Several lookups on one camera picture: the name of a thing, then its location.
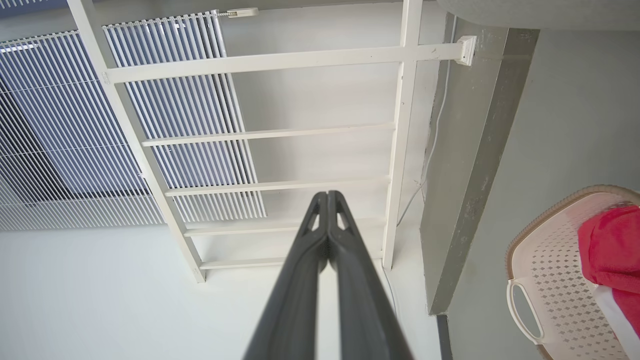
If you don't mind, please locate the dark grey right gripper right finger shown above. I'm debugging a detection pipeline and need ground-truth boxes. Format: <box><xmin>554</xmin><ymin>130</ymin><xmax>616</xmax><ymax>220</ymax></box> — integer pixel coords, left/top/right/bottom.
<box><xmin>328</xmin><ymin>190</ymin><xmax>413</xmax><ymax>360</ymax></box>

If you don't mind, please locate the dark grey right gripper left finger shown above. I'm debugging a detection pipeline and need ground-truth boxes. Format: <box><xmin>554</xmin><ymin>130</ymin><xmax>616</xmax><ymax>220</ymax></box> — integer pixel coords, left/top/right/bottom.
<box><xmin>243</xmin><ymin>191</ymin><xmax>329</xmax><ymax>360</ymax></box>

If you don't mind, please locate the pink perforated laundry basket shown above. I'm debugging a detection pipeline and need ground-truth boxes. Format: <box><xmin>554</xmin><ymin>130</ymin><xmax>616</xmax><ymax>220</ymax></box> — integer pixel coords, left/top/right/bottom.
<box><xmin>505</xmin><ymin>185</ymin><xmax>640</xmax><ymax>360</ymax></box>

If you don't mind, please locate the grey concrete raised ledge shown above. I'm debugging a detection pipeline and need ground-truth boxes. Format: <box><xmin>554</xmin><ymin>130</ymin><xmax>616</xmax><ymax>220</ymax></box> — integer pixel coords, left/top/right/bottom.
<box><xmin>420</xmin><ymin>15</ymin><xmax>541</xmax><ymax>316</ymax></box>

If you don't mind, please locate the narrow white window blind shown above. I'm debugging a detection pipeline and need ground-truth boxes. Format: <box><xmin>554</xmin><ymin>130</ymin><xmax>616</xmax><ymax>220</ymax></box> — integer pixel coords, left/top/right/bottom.
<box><xmin>102</xmin><ymin>9</ymin><xmax>267</xmax><ymax>223</ymax></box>

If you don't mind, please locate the white metal railing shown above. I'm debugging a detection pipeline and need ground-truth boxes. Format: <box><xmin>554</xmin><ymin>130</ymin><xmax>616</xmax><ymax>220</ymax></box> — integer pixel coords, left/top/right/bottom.
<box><xmin>67</xmin><ymin>0</ymin><xmax>478</xmax><ymax>284</ymax></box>

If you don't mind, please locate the red garment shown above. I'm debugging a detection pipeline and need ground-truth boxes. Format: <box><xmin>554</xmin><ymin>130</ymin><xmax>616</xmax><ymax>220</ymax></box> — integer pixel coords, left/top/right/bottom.
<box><xmin>577</xmin><ymin>204</ymin><xmax>640</xmax><ymax>338</ymax></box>

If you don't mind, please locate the wide white window blind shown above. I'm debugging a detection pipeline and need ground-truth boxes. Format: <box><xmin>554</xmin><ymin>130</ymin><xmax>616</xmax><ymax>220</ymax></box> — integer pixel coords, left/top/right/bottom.
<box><xmin>0</xmin><ymin>30</ymin><xmax>166</xmax><ymax>232</ymax></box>

